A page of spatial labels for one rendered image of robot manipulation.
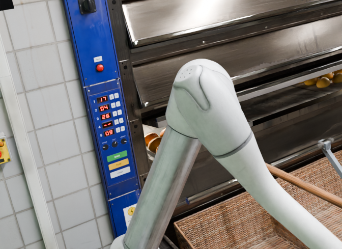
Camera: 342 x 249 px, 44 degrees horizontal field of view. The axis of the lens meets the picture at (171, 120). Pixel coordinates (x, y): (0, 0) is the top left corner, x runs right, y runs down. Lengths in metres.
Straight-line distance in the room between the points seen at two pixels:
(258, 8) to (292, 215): 1.30
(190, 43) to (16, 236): 1.07
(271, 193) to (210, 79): 0.28
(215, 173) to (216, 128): 1.29
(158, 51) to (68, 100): 0.43
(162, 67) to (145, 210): 0.87
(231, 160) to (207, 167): 1.22
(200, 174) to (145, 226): 0.97
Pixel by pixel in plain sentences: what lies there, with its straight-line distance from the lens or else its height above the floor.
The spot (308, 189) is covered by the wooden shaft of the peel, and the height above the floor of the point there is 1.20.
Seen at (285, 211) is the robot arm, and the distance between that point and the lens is 0.95.
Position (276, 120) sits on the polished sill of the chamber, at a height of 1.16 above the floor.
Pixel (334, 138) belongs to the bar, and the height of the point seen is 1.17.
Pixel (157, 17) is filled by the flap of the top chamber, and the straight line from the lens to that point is 1.80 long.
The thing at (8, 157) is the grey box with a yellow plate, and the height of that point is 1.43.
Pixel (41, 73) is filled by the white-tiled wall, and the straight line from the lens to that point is 1.65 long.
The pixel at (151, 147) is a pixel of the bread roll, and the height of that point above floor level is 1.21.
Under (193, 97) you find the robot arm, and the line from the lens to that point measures 0.83.
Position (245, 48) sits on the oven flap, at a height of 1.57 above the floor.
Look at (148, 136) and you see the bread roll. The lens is 2.07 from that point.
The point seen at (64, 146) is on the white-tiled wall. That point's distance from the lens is 1.74.
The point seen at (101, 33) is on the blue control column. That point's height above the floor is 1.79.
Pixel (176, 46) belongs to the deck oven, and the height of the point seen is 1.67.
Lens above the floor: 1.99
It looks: 20 degrees down
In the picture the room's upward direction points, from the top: 8 degrees counter-clockwise
